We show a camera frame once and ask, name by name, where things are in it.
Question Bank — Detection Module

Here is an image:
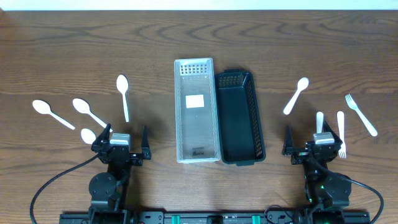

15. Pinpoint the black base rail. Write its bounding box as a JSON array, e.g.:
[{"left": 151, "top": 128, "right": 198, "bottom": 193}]
[{"left": 59, "top": 208, "right": 371, "bottom": 224}]

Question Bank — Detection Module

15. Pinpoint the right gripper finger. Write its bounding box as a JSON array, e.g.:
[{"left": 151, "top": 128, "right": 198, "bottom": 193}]
[
  {"left": 283, "top": 126, "right": 294, "bottom": 149},
  {"left": 322, "top": 121, "right": 342, "bottom": 144}
]

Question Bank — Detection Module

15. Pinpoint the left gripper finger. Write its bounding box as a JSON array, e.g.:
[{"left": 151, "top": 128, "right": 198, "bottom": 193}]
[
  {"left": 92, "top": 123, "right": 111, "bottom": 146},
  {"left": 141, "top": 126, "right": 150, "bottom": 153}
]

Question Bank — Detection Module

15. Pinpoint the dark green plastic basket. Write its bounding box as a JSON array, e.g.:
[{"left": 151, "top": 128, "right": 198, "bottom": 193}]
[{"left": 215, "top": 70, "right": 266, "bottom": 166}]

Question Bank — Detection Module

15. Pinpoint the clear plastic basket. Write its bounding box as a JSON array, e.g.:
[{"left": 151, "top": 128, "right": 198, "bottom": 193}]
[{"left": 174, "top": 58, "right": 221, "bottom": 164}]

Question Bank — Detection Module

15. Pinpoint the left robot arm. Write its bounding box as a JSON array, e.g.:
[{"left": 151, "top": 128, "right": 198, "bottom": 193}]
[{"left": 89, "top": 124, "right": 152, "bottom": 223}]

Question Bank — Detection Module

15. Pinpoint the white spoon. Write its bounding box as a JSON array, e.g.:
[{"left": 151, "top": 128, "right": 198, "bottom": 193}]
[
  {"left": 116, "top": 74, "right": 129, "bottom": 123},
  {"left": 283, "top": 77, "right": 309, "bottom": 115},
  {"left": 32, "top": 100, "right": 75, "bottom": 130},
  {"left": 80, "top": 128, "right": 96, "bottom": 144},
  {"left": 72, "top": 98, "right": 107, "bottom": 128}
]

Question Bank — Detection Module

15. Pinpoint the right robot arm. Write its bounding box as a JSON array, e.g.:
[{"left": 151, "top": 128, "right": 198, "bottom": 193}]
[{"left": 282, "top": 121, "right": 351, "bottom": 223}]

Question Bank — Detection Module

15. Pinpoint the white fork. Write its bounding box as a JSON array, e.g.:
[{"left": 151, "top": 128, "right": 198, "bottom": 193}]
[
  {"left": 345, "top": 94, "right": 378, "bottom": 137},
  {"left": 336, "top": 111, "right": 346, "bottom": 159},
  {"left": 316, "top": 111, "right": 324, "bottom": 133}
]

